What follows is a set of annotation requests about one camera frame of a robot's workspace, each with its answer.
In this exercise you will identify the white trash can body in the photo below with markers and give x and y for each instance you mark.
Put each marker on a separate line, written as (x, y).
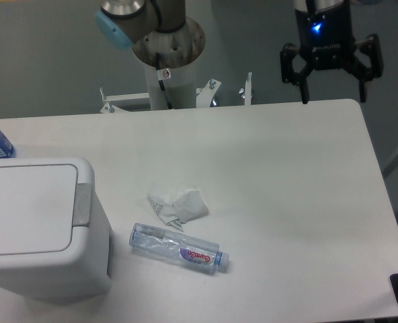
(83, 269)

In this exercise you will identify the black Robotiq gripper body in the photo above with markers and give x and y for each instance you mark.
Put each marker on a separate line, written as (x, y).
(325, 33)

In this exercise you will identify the crumpled white paper wrapper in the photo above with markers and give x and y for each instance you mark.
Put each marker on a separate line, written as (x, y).
(178, 205)

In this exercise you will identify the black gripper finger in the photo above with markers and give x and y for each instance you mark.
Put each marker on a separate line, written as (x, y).
(371, 48)
(287, 55)

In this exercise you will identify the grey robot arm with blue cap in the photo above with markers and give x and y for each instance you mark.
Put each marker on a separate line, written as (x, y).
(139, 18)

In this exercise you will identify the empty clear plastic bottle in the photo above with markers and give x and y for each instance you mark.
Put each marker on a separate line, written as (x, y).
(177, 248)

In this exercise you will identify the white trash can lid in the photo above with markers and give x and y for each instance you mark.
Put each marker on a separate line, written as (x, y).
(40, 206)

